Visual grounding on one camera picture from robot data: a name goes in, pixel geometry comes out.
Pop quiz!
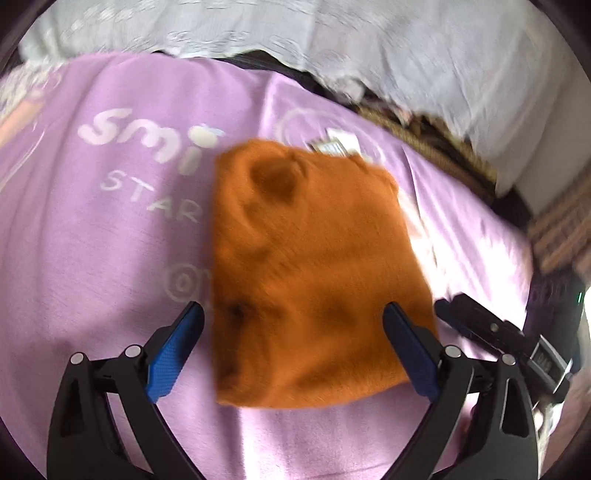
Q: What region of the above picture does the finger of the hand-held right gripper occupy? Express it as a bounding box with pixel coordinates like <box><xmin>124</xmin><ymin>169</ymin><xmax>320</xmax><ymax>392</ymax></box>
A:
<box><xmin>434</xmin><ymin>295</ymin><xmax>534</xmax><ymax>363</ymax></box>

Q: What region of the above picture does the orange knitted sweater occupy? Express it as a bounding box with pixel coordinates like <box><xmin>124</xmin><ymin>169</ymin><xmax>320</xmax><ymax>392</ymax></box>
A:
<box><xmin>210</xmin><ymin>138</ymin><xmax>439</xmax><ymax>411</ymax></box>

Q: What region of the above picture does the purple printed blanket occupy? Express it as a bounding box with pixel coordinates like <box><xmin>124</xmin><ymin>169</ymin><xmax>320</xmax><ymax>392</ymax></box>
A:
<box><xmin>0</xmin><ymin>51</ymin><xmax>555</xmax><ymax>480</ymax></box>

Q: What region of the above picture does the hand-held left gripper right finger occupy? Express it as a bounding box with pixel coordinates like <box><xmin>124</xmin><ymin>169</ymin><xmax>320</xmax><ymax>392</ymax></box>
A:
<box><xmin>383</xmin><ymin>302</ymin><xmax>541</xmax><ymax>480</ymax></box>

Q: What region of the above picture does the paper clothing tag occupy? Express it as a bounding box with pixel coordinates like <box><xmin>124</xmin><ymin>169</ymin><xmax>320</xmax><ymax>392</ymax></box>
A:
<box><xmin>307</xmin><ymin>128</ymin><xmax>372</xmax><ymax>163</ymax></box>

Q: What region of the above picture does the white lace cloth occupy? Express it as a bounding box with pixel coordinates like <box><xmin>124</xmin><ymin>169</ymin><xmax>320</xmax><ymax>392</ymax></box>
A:
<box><xmin>18</xmin><ymin>0</ymin><xmax>583</xmax><ymax>197</ymax></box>

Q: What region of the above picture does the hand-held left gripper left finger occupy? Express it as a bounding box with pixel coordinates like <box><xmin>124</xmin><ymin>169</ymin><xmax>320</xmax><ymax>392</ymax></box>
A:
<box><xmin>46</xmin><ymin>301</ymin><xmax>206</xmax><ymax>480</ymax></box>

